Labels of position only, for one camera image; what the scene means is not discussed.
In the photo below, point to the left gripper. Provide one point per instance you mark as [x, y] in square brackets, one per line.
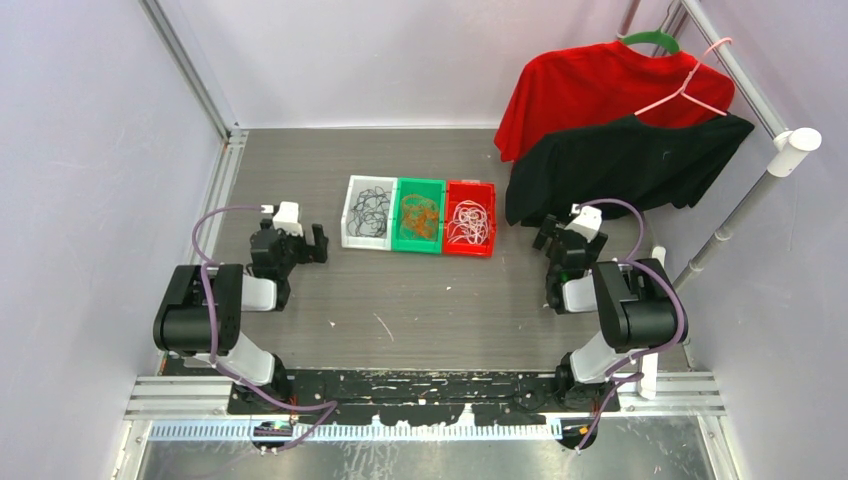
[309, 253]

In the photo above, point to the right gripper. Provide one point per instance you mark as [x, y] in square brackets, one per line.
[546, 231]

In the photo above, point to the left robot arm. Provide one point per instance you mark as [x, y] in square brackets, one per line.
[200, 314]

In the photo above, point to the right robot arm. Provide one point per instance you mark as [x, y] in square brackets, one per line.
[636, 315]

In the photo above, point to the white plastic bin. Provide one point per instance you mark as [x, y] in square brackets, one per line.
[368, 213]

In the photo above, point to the red plastic bin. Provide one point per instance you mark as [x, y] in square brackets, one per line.
[470, 219]

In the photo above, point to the green plastic bin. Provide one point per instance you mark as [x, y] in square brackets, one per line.
[419, 215]

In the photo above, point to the black t-shirt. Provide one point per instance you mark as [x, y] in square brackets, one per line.
[644, 165]

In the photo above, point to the red t-shirt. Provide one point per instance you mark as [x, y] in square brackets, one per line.
[600, 83]

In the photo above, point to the pink clothes hanger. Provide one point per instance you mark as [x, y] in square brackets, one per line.
[681, 91]

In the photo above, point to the green clothes hanger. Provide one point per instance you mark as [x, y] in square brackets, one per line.
[656, 37]

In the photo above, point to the metal clothes rack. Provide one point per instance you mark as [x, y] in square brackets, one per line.
[749, 273]

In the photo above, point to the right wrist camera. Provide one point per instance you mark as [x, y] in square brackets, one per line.
[586, 221]

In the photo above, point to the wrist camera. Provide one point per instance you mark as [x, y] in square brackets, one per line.
[287, 218]
[586, 221]

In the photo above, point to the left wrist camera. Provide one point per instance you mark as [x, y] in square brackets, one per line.
[287, 218]

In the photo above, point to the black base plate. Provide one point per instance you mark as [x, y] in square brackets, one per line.
[425, 398]

